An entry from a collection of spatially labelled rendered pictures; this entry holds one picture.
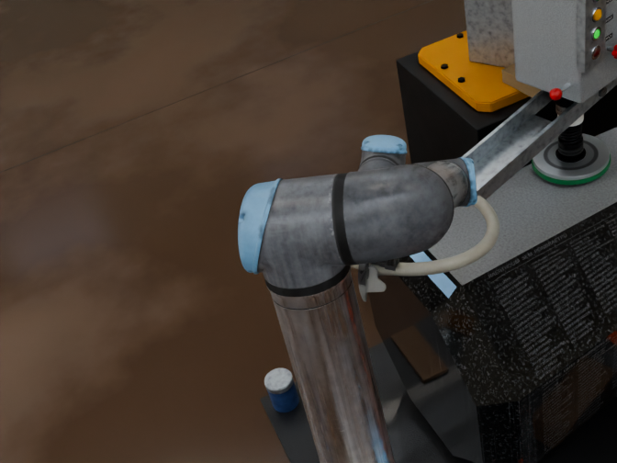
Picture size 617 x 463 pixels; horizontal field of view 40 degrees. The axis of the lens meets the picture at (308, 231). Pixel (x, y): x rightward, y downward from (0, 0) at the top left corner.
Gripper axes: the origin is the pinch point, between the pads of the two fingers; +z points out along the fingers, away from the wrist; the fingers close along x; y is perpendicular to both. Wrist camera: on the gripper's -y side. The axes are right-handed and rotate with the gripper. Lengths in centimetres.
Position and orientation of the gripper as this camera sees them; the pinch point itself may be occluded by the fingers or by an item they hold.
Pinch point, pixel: (365, 288)
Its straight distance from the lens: 191.5
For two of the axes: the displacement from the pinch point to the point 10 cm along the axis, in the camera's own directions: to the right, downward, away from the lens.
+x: 3.6, -4.7, 8.0
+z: -0.1, 8.6, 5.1
